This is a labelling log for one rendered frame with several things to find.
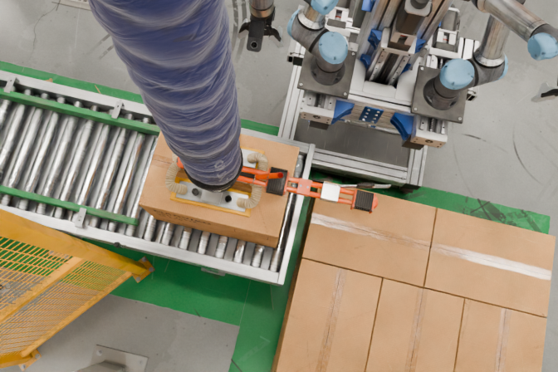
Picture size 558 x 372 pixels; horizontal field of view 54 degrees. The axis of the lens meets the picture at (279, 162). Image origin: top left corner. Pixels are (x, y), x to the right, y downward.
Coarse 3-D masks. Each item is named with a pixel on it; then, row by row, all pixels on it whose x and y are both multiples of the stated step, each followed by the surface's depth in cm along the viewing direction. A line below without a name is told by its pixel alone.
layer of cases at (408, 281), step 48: (336, 240) 268; (384, 240) 268; (432, 240) 269; (480, 240) 270; (528, 240) 270; (336, 288) 262; (384, 288) 262; (432, 288) 263; (480, 288) 264; (528, 288) 264; (288, 336) 255; (336, 336) 256; (384, 336) 257; (432, 336) 257; (480, 336) 258; (528, 336) 259
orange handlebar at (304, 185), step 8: (176, 160) 220; (248, 168) 219; (240, 176) 218; (264, 184) 218; (304, 184) 218; (312, 184) 218; (320, 184) 218; (296, 192) 217; (304, 192) 217; (312, 192) 218; (344, 192) 218; (352, 192) 218; (344, 200) 217; (352, 200) 217; (376, 200) 217
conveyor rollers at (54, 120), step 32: (0, 128) 278; (32, 128) 277; (0, 160) 272; (96, 160) 274; (128, 160) 275; (32, 192) 270; (64, 192) 269; (128, 192) 272; (96, 224) 266; (128, 224) 266; (288, 224) 269; (256, 256) 264
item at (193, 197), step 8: (184, 184) 228; (192, 184) 228; (192, 192) 225; (200, 192) 228; (224, 192) 228; (232, 192) 228; (240, 192) 229; (176, 200) 227; (184, 200) 227; (192, 200) 227; (200, 200) 227; (224, 200) 227; (232, 200) 227; (216, 208) 227; (224, 208) 227; (232, 208) 226; (240, 208) 227; (248, 208) 227; (248, 216) 226
